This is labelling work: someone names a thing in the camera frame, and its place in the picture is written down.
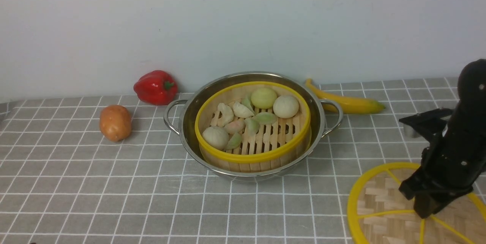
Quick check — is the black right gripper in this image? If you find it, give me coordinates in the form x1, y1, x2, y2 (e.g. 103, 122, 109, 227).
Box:
399, 137, 485, 219

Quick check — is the yellow bamboo steamer lid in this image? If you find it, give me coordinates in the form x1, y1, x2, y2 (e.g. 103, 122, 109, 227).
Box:
347, 162, 486, 244

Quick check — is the yellow bamboo steamer basket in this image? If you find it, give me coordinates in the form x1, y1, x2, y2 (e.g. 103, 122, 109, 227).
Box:
194, 81, 311, 173

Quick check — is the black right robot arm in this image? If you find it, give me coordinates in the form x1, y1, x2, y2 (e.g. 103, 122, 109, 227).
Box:
399, 59, 486, 219

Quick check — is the stainless steel pot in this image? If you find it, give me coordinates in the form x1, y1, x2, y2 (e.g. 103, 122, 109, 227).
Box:
163, 71, 344, 182

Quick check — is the yellow banana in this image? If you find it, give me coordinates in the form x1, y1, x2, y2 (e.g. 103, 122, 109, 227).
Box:
305, 79, 386, 114

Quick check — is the white steamed bun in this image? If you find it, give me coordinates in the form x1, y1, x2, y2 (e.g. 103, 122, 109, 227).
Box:
202, 126, 229, 151
273, 95, 299, 118

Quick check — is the pale green dumpling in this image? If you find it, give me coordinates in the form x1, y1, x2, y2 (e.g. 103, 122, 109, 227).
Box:
224, 133, 242, 151
244, 117, 260, 136
241, 96, 254, 113
253, 112, 278, 125

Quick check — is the pale pink dumpling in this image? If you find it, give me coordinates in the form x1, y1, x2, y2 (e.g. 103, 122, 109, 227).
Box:
223, 118, 245, 134

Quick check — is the white dumpling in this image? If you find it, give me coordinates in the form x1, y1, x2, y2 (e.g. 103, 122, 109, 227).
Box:
217, 103, 234, 128
232, 102, 255, 118

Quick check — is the red bell pepper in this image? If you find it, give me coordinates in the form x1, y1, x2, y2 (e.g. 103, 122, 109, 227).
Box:
133, 70, 178, 106

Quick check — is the brown potato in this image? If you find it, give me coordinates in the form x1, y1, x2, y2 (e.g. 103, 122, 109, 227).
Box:
99, 105, 132, 142

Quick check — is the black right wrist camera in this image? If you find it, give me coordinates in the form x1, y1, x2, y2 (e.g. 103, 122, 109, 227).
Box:
399, 108, 454, 142

